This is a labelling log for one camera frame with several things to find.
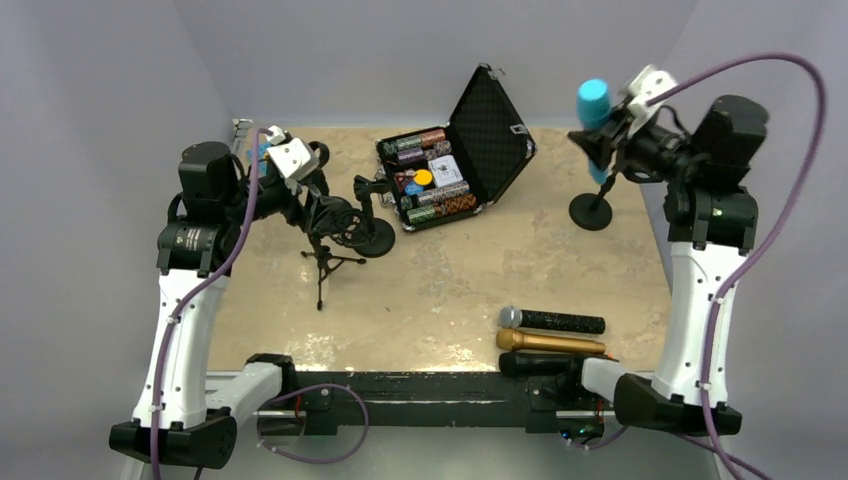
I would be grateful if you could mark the black tripod mic stand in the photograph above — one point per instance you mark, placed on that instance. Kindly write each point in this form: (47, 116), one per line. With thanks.
(331, 218)

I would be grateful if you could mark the red triangular token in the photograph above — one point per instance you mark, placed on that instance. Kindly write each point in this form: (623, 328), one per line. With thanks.
(403, 179)

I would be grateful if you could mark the black microphone orange end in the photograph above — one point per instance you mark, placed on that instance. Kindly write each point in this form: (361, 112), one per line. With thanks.
(517, 364)

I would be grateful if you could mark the silver-head black microphone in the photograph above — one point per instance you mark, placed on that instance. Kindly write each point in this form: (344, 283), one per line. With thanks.
(513, 317)

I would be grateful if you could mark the black round-base mic stand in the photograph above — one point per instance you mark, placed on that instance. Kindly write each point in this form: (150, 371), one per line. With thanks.
(317, 176)

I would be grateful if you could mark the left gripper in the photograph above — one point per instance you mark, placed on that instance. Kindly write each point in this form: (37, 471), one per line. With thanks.
(295, 213)

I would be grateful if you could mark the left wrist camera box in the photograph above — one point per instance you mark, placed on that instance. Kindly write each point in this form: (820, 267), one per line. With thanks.
(295, 159)

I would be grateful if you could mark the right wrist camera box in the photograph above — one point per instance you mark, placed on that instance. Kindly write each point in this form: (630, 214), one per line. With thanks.
(649, 83)

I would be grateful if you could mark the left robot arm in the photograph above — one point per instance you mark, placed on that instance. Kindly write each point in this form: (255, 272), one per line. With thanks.
(177, 421)

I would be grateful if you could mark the gold microphone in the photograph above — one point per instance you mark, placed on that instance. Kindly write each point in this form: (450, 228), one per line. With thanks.
(514, 340)

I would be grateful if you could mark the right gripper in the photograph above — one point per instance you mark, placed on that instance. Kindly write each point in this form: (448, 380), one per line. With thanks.
(600, 148)

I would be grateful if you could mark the black front mounting rail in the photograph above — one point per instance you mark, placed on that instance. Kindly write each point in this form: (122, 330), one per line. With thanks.
(437, 399)

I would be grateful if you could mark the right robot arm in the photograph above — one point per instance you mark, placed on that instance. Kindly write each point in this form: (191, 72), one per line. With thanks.
(712, 221)

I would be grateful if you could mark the blue building baseplate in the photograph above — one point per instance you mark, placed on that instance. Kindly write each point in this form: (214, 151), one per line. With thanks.
(260, 157)

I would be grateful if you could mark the yellow dealer chip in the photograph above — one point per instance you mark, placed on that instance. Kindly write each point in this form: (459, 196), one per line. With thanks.
(423, 177)

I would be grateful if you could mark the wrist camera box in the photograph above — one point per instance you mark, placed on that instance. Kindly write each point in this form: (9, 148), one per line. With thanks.
(295, 159)
(649, 83)

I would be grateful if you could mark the white playing card deck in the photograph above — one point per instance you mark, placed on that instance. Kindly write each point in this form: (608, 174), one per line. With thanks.
(445, 171)

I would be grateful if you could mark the shock-mount round-base stand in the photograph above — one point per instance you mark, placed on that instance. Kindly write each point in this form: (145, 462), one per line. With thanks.
(592, 211)

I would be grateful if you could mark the blue microphone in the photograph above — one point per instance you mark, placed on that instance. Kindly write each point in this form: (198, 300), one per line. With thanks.
(593, 109)

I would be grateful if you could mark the black poker chip case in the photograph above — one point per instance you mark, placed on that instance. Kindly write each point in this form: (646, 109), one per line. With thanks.
(491, 145)

